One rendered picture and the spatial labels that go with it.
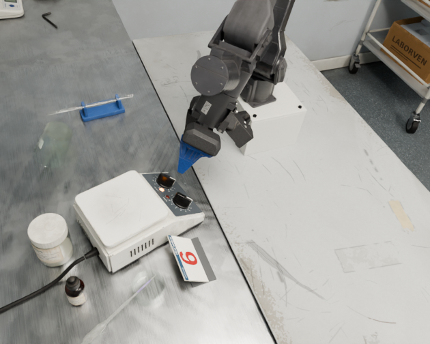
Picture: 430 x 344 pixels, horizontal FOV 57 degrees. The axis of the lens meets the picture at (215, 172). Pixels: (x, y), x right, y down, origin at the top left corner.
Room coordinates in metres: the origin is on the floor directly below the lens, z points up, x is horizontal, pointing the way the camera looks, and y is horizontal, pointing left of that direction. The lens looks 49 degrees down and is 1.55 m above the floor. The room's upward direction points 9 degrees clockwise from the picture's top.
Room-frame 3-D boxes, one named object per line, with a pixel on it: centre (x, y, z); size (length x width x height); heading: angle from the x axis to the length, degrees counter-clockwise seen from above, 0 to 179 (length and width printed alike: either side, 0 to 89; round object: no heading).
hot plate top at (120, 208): (0.39, 0.15, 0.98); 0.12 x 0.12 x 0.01; 44
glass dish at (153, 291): (0.28, 0.08, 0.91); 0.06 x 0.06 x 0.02
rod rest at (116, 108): (0.70, 0.28, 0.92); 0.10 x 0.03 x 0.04; 124
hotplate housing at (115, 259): (0.41, 0.13, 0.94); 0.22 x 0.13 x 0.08; 134
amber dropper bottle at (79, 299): (0.25, 0.19, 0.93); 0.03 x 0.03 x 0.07
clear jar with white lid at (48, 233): (0.33, 0.25, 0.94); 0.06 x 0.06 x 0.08
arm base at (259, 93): (0.72, -0.06, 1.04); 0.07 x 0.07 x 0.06; 38
